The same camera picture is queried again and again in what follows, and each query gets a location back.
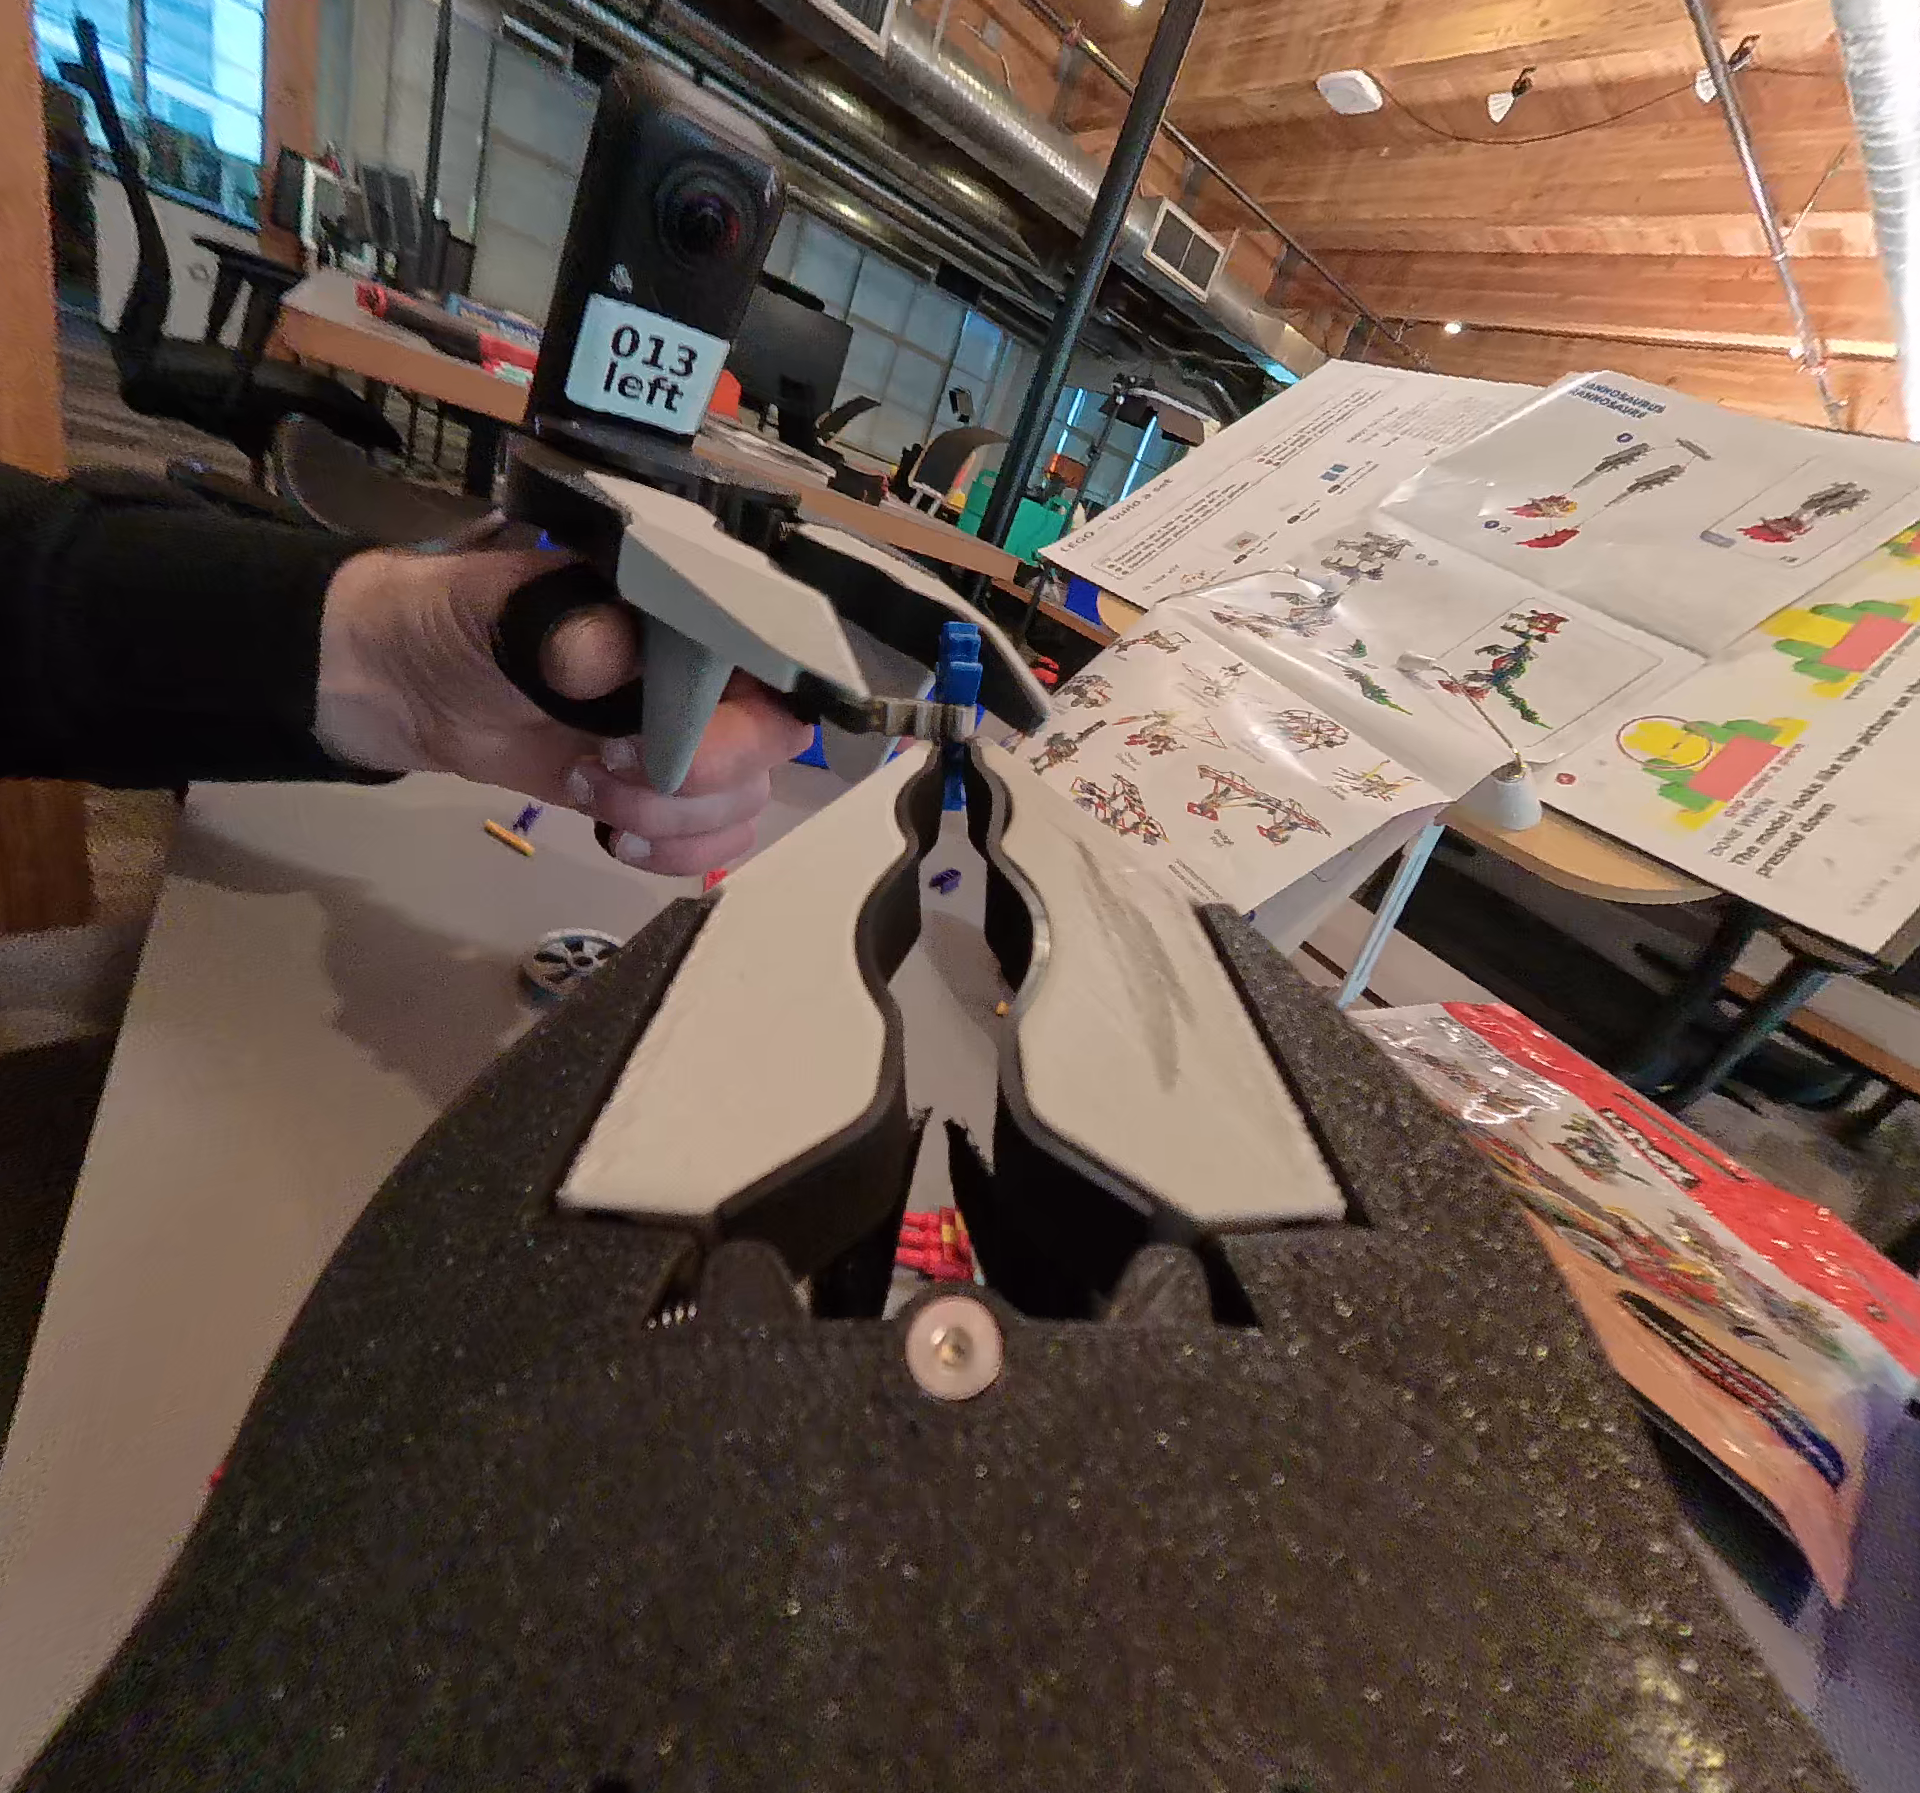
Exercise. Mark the small white clip holder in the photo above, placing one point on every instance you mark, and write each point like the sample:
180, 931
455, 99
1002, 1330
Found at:
1514, 796

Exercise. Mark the black metal pole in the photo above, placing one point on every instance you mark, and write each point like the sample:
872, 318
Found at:
1119, 203

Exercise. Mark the toy kit plastic bag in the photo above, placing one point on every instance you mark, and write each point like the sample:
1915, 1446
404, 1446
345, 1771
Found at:
1725, 1254

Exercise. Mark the person's left hand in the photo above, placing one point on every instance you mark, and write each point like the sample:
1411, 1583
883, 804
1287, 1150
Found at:
421, 667

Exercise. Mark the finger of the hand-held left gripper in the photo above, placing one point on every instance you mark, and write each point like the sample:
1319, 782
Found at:
900, 578
720, 594

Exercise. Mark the silver round air duct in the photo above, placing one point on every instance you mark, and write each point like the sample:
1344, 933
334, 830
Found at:
991, 99

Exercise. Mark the white ceiling device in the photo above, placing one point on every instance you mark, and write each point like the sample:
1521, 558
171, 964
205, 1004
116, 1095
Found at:
1349, 93

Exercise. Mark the person's left forearm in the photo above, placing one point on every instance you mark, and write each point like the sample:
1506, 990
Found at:
151, 624

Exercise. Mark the short yellow rod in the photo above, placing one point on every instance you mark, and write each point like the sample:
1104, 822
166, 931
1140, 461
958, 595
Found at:
503, 833

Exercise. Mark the long wooden work table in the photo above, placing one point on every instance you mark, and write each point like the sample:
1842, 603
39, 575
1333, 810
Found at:
435, 369

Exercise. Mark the blue snowflake connector pair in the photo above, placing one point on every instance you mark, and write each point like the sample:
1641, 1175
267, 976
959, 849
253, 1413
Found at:
958, 662

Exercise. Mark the round wooden table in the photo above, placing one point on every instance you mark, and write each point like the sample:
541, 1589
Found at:
1589, 870

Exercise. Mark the metal conduit pipe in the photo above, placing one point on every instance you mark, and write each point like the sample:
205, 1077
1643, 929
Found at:
1739, 130

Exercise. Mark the black office chair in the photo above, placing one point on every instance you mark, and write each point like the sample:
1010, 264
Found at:
225, 369

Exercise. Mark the silver insulated duct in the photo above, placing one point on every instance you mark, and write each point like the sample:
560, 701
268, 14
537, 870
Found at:
1874, 99

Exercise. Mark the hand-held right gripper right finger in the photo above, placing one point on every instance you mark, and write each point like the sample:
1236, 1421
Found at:
1186, 1072

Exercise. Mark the ceiling spot lamp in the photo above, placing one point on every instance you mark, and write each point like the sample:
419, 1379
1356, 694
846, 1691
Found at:
1725, 69
1508, 99

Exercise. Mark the white booklet stand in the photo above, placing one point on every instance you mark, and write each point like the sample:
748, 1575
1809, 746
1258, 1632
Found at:
1390, 909

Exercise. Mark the large white instruction sheet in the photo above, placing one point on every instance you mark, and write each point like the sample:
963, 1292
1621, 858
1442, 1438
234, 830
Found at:
1800, 549

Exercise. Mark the large window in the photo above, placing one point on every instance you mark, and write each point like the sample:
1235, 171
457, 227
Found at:
151, 22

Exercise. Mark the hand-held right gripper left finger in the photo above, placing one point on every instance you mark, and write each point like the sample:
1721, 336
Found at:
720, 1072

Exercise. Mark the black monitor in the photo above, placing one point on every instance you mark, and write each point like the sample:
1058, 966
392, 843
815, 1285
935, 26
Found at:
796, 354

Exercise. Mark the grey clip connector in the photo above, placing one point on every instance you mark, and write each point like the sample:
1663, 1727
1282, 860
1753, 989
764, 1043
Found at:
907, 722

